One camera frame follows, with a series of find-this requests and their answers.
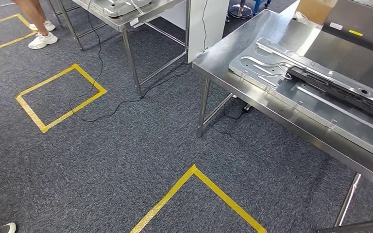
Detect black plastic frame part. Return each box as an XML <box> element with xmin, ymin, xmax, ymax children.
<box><xmin>285</xmin><ymin>66</ymin><xmax>373</xmax><ymax>124</ymax></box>

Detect stainless steel workbench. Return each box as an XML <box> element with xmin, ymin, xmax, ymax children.
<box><xmin>192</xmin><ymin>0</ymin><xmax>373</xmax><ymax>233</ymax></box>

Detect stainless steel table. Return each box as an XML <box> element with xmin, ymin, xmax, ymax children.
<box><xmin>70</xmin><ymin>0</ymin><xmax>192</xmax><ymax>99</ymax></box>

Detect white cabinet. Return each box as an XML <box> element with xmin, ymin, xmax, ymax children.
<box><xmin>160</xmin><ymin>0</ymin><xmax>231</xmax><ymax>63</ymax></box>

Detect yellow floor tape square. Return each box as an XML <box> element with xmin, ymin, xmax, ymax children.
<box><xmin>15</xmin><ymin>63</ymin><xmax>107</xmax><ymax>133</ymax></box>

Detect stamped sheet metal panel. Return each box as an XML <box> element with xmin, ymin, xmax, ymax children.
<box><xmin>228</xmin><ymin>37</ymin><xmax>373</xmax><ymax>165</ymax></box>
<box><xmin>88</xmin><ymin>0</ymin><xmax>153</xmax><ymax>18</ymax></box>

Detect brown cardboard box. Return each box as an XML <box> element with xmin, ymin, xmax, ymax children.
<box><xmin>296</xmin><ymin>0</ymin><xmax>339</xmax><ymax>26</ymax></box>

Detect black floor cable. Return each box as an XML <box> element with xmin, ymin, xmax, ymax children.
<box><xmin>68</xmin><ymin>0</ymin><xmax>192</xmax><ymax>123</ymax></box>

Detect chrome stanchion post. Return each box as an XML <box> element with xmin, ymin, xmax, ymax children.
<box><xmin>228</xmin><ymin>0</ymin><xmax>253</xmax><ymax>19</ymax></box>

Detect steel table frame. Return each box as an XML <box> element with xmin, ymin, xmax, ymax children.
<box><xmin>46</xmin><ymin>0</ymin><xmax>84</xmax><ymax>50</ymax></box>

